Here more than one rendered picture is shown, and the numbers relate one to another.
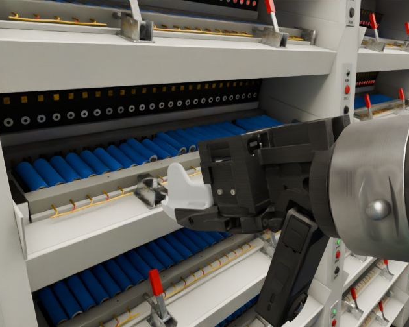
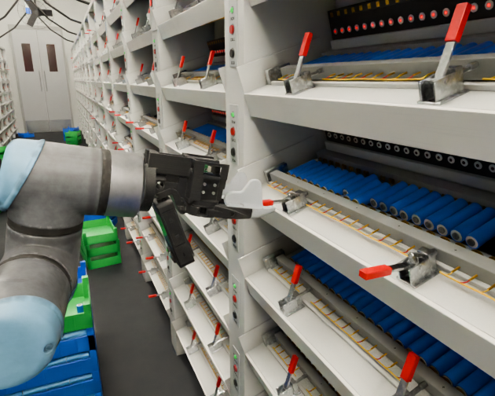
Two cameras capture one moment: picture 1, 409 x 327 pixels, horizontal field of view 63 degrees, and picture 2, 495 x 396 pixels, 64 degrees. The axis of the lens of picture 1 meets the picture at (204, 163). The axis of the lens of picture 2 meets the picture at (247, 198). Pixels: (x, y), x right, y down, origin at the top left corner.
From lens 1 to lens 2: 78 cm
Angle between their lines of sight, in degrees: 103
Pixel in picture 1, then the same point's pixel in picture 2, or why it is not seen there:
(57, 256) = not seen: hidden behind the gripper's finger
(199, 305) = (309, 329)
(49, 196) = (274, 175)
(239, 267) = (364, 366)
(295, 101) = not seen: outside the picture
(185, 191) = (231, 188)
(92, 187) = (287, 182)
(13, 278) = not seen: hidden behind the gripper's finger
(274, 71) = (412, 138)
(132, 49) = (280, 99)
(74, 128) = (356, 151)
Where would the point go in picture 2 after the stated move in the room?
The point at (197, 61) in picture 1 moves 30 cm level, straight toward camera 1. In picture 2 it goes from (315, 111) to (130, 107)
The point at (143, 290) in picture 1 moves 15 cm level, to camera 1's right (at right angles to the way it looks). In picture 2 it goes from (312, 284) to (295, 331)
